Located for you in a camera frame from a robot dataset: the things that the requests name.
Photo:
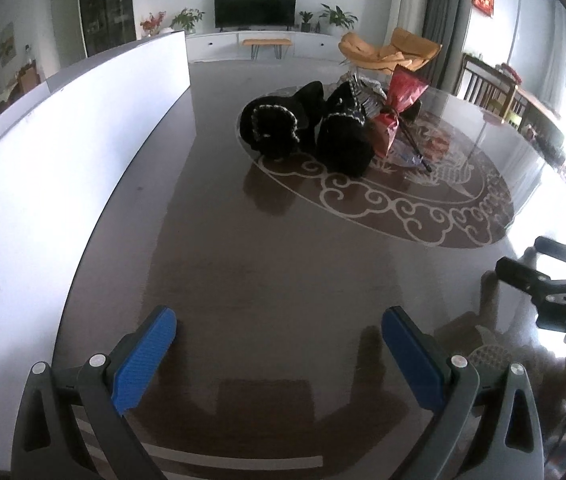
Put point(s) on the black rectangular box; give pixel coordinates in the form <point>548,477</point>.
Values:
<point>414,110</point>

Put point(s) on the wooden side table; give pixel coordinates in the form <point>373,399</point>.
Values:
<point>538,105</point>

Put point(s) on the red gift bag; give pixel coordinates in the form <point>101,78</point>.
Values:
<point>403,90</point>

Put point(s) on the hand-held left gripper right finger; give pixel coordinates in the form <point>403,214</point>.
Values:
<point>413,360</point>

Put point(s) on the dark patterned glass desktop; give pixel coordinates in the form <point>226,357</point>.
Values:
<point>263,270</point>

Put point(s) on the small wooden bench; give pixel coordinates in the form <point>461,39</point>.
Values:
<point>267,42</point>

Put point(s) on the red flower bouquet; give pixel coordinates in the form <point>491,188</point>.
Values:
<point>153,22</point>

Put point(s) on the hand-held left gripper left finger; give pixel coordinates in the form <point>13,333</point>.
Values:
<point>143,360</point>

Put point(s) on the orange lounge chair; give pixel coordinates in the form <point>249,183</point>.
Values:
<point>388,52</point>

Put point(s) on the dark glass cabinet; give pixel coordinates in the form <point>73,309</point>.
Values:
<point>107,10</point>

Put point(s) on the grey curtain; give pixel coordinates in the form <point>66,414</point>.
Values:
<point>450,20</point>

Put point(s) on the brown cardboard box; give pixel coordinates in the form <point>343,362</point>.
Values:
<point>27,76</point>

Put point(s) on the wooden slatted chair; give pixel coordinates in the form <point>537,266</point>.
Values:
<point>483,85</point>

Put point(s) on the white partition board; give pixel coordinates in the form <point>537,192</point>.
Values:
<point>63,185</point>

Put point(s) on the crinkled grey plastic wrapper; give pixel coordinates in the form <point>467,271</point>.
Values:
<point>368,92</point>

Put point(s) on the black fluffy slipper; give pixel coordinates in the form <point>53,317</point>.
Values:
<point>343,140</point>
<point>273,125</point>

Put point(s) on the large green potted plant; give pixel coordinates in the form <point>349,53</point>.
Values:
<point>338,16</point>

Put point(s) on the black pen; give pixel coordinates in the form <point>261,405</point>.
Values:
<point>415,150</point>

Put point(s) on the white television cabinet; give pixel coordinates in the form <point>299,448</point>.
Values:
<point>313,45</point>

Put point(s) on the framed wall painting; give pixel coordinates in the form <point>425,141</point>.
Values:
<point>7,44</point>

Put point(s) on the small potted plant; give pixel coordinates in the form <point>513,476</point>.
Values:
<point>306,21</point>

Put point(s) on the black television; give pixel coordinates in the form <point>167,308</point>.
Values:
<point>255,7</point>

